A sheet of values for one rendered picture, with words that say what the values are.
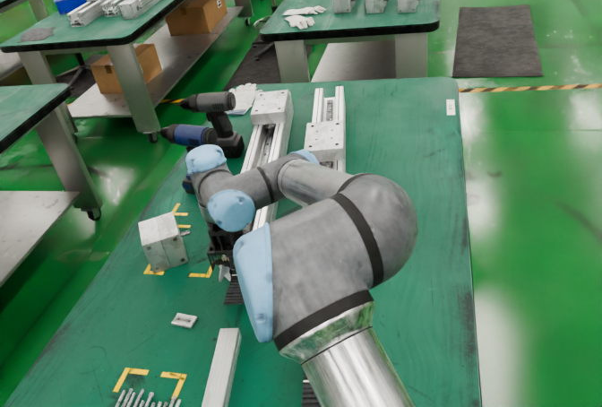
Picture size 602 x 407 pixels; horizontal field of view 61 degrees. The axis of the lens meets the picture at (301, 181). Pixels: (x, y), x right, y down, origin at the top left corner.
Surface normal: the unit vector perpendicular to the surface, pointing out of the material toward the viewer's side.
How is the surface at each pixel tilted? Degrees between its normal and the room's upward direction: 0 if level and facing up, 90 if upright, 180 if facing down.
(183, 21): 90
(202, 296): 0
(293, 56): 90
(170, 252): 90
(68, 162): 90
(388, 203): 31
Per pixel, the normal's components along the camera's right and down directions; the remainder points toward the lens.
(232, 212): 0.43, 0.47
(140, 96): -0.20, 0.58
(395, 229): 0.55, -0.22
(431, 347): -0.14, -0.81
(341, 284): 0.45, -0.54
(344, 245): 0.21, -0.22
